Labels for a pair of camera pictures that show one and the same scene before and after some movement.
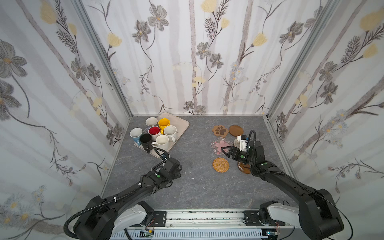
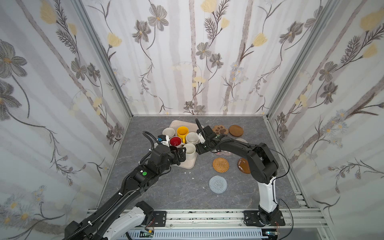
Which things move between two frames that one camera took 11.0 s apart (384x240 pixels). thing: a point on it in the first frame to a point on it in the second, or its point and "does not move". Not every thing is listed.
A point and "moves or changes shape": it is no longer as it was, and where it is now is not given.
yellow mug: x=162 y=123 to x=182 y=131
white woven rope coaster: x=236 y=143 moves or changes shape
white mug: x=151 y=121 to x=169 y=131
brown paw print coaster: x=220 y=130 does not move
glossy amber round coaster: x=244 y=168 does not move
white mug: x=170 y=131 to x=192 y=137
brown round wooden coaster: x=235 y=130 does not move
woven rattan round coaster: x=220 y=165 does not move
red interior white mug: x=154 y=131 to x=175 y=141
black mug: x=146 y=139 to x=173 y=148
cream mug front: x=162 y=142 to x=190 y=151
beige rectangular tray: x=181 y=124 to x=190 y=164
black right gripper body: x=235 y=152 to x=205 y=144
